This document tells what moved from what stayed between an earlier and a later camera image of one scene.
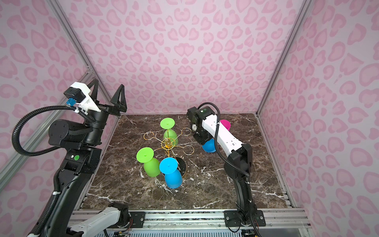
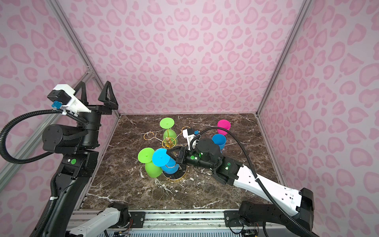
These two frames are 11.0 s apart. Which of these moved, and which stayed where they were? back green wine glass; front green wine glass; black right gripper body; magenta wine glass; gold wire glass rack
Moved: black right gripper body
Stayed: front green wine glass; gold wire glass rack; back green wine glass; magenta wine glass
